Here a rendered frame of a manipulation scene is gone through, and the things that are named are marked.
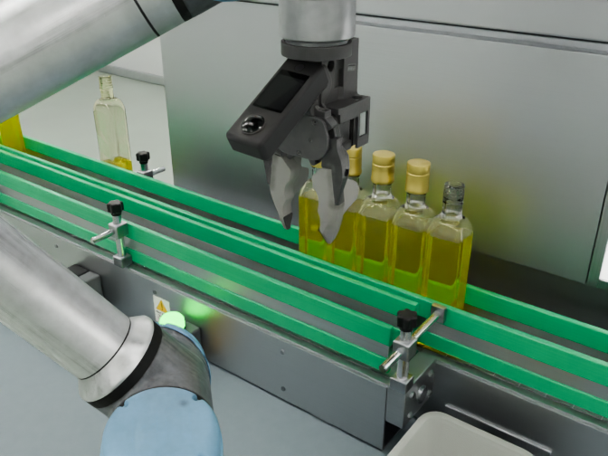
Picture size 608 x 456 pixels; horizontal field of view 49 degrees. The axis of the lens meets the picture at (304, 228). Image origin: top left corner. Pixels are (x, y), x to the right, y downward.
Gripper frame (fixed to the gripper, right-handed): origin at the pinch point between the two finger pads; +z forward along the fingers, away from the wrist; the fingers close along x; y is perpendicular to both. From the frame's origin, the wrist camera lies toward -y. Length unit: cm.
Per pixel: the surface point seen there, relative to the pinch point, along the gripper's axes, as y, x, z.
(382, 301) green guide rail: 23.7, 2.6, 23.1
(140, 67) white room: 340, 436, 107
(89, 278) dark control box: 12, 62, 35
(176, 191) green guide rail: 33, 58, 22
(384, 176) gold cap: 28.6, 6.4, 4.9
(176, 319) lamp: 10.9, 35.5, 32.8
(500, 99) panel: 42.0, -5.0, -5.9
